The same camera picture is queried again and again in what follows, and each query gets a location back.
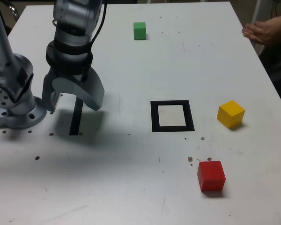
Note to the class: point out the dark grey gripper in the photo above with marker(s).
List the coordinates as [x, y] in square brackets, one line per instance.
[70, 74]

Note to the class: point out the green cube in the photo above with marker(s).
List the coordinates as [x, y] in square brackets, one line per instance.
[139, 31]

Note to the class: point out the yellow cube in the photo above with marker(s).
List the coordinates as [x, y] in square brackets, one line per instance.
[230, 113]

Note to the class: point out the red cube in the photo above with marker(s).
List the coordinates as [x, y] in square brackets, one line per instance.
[210, 175]

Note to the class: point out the black tape square outline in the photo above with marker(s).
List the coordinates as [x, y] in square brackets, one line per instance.
[154, 117]

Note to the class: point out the person's hand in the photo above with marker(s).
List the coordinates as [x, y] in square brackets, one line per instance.
[264, 31]

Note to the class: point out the black tape strip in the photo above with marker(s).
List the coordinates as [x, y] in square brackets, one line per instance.
[75, 122]

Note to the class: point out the metal chair frame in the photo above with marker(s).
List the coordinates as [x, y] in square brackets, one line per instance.
[14, 11]

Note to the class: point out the white post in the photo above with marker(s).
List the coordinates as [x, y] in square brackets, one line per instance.
[256, 10]

